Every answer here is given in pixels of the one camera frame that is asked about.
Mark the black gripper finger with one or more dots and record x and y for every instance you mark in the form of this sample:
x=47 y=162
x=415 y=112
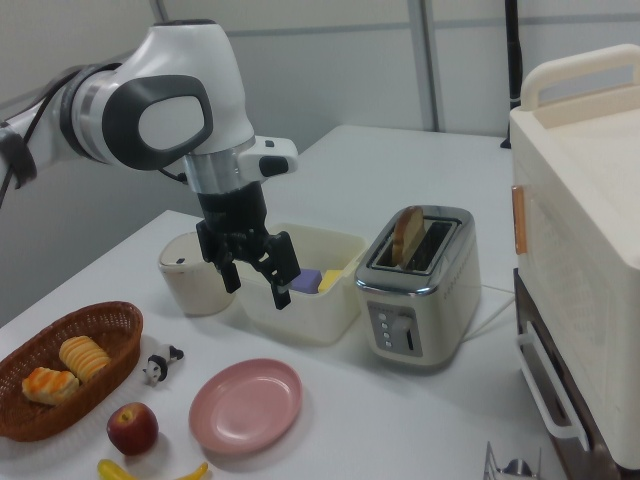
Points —
x=227 y=270
x=281 y=270

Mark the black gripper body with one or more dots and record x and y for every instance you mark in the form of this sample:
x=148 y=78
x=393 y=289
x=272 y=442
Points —
x=232 y=210

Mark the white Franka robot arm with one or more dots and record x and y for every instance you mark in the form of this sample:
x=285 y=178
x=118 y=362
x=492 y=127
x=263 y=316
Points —
x=170 y=75

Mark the white toaster lever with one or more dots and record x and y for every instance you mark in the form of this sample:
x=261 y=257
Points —
x=404 y=324

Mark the cream and chrome toaster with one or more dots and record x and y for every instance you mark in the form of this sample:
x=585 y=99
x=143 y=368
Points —
x=430 y=310

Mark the purple block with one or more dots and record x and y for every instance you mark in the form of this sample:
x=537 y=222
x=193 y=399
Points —
x=307 y=282

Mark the small cream lidded can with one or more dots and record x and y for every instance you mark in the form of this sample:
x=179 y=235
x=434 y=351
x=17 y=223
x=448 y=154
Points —
x=192 y=287

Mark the yellow block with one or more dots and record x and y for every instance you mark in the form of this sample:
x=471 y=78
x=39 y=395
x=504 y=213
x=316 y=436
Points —
x=330 y=280

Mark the white rectangular plastic bin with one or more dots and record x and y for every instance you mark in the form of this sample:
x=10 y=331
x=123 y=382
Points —
x=310 y=315

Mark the panda figurine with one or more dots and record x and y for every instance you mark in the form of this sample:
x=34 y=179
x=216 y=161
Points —
x=159 y=366

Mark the brown wicker basket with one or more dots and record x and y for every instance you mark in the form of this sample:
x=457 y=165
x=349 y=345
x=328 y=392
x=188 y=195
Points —
x=117 y=325

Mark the toast slice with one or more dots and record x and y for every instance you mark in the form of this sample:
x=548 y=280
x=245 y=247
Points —
x=407 y=235

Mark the pink plate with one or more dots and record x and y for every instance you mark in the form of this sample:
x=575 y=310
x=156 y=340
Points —
x=245 y=406

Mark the striped yellow bread roll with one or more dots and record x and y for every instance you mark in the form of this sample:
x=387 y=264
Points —
x=84 y=356

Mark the red apple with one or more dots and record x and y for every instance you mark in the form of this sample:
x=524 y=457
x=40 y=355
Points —
x=132 y=430

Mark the orange glazed bread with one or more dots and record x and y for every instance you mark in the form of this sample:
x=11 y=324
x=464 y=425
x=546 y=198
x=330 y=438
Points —
x=49 y=386

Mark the yellow toy banana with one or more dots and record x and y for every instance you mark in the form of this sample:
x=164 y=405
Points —
x=112 y=471

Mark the orange cabinet latch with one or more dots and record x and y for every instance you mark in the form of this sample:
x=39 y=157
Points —
x=519 y=220

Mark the brown oven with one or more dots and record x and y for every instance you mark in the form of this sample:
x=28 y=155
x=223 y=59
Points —
x=542 y=345

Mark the cream microwave oven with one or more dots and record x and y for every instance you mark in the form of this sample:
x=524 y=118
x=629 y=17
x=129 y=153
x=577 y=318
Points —
x=585 y=200

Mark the black pole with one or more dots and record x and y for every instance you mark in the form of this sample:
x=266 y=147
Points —
x=513 y=60

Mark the grey partition post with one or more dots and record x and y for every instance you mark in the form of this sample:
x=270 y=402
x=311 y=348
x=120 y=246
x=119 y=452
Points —
x=427 y=65

